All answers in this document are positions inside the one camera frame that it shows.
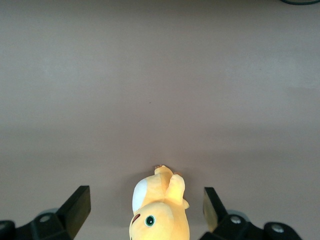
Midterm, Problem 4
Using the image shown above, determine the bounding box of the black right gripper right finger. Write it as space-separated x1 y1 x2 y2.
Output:
199 186 304 240

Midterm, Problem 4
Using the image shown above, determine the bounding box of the yellow plush toy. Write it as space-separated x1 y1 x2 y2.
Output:
128 164 191 240

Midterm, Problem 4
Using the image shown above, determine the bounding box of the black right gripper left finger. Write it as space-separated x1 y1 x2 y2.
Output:
0 185 92 240

